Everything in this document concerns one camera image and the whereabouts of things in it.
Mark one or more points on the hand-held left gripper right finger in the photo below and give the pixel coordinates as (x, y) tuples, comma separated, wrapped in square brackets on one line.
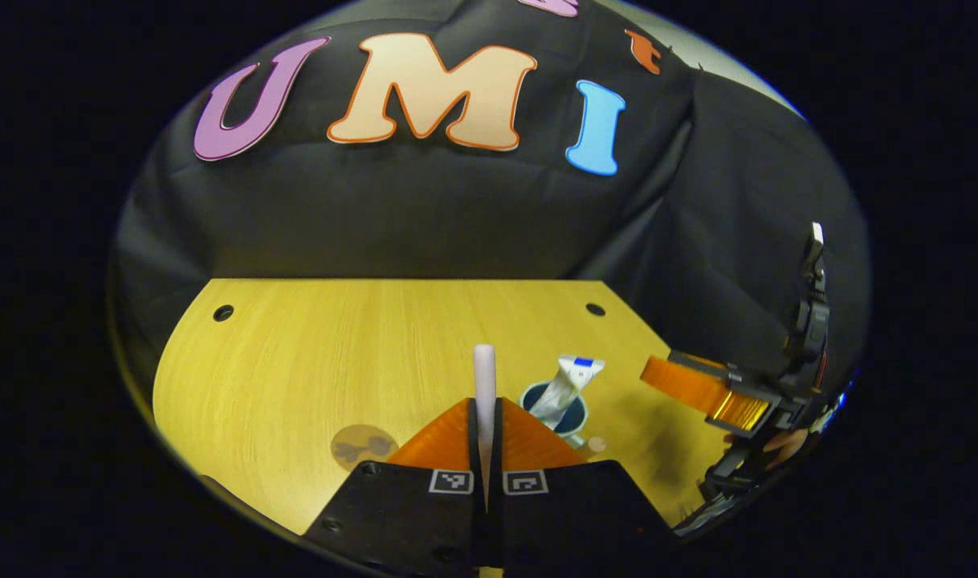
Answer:
[(499, 449)]

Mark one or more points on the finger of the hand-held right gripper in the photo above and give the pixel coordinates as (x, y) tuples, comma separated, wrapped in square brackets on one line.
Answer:
[(682, 381)]

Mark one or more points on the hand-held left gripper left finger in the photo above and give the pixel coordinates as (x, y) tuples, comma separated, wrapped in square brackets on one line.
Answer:
[(473, 449)]

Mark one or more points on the pale pink toothbrush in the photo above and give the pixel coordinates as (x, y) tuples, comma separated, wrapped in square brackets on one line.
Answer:
[(484, 377)]

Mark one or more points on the white and blue toothpaste tube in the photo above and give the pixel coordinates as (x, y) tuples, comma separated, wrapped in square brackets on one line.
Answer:
[(573, 373)]

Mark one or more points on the round wooden coaster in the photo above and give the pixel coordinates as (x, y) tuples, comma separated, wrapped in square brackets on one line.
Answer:
[(360, 445)]

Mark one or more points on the wooden desktop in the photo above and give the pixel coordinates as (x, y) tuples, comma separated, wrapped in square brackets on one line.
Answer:
[(312, 361)]

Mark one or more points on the black backdrop cloth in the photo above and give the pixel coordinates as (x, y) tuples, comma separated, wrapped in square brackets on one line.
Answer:
[(425, 225)]

